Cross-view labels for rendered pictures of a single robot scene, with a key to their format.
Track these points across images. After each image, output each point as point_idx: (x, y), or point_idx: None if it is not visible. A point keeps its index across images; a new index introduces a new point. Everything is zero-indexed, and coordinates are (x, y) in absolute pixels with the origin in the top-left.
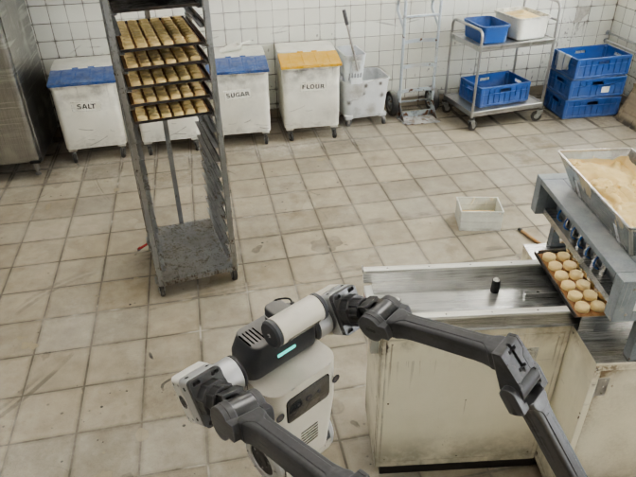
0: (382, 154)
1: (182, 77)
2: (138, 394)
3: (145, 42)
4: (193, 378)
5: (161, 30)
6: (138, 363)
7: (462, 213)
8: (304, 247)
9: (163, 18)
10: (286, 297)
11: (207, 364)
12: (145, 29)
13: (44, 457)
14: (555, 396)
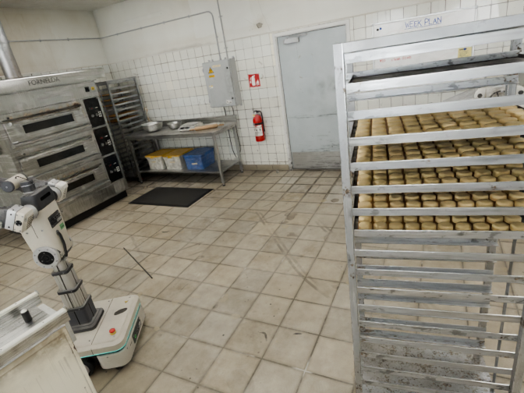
0: None
1: (361, 174)
2: (266, 320)
3: (374, 120)
4: (51, 178)
5: (425, 121)
6: (294, 325)
7: None
8: None
9: (521, 116)
10: (19, 176)
11: (52, 182)
12: (438, 115)
13: (255, 281)
14: None
